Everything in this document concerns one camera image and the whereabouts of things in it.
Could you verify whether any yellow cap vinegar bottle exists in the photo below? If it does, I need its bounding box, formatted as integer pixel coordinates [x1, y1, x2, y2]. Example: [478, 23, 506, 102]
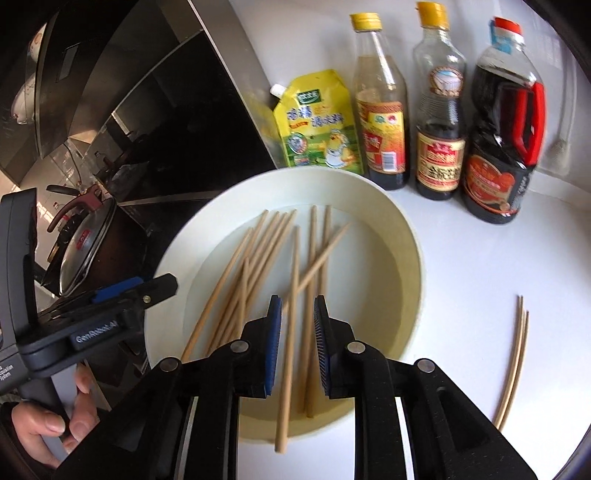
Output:
[349, 13, 411, 191]

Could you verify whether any pot with glass lid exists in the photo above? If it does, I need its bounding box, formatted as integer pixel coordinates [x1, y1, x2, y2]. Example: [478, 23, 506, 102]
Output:
[41, 184, 153, 298]

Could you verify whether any long wooden chopstick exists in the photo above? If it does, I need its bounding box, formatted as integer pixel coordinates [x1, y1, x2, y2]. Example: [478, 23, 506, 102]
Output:
[492, 295, 524, 428]
[498, 311, 530, 430]

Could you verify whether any pile of wooden chopsticks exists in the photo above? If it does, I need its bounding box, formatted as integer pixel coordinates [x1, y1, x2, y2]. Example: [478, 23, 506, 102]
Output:
[181, 205, 352, 418]

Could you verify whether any yellow cap soy sauce bottle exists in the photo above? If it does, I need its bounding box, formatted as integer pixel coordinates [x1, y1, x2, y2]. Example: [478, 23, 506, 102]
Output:
[411, 1, 467, 201]

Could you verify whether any steel range hood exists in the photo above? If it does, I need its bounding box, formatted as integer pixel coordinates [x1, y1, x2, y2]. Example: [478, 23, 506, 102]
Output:
[37, 0, 278, 204]

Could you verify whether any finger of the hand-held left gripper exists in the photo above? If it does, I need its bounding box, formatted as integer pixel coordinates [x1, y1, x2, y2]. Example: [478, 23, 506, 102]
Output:
[91, 277, 145, 304]
[97, 274, 179, 319]

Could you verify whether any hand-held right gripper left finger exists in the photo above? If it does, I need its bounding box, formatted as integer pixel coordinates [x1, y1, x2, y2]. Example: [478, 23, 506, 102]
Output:
[51, 295, 283, 480]

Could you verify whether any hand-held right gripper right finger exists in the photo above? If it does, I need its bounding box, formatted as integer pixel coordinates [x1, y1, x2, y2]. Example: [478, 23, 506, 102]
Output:
[314, 295, 539, 480]

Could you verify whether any white plastic bowl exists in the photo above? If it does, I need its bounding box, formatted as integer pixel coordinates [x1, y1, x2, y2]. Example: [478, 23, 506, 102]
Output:
[144, 168, 424, 446]

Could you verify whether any yellow seasoning pouch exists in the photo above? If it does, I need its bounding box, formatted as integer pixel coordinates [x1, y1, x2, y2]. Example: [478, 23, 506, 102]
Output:
[270, 69, 365, 175]

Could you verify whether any person's left hand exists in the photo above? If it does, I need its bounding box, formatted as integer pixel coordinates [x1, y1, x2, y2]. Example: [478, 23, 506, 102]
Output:
[11, 366, 101, 468]

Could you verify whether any large red handle sauce jug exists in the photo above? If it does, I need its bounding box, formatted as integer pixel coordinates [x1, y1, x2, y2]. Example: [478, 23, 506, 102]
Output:
[459, 16, 548, 225]

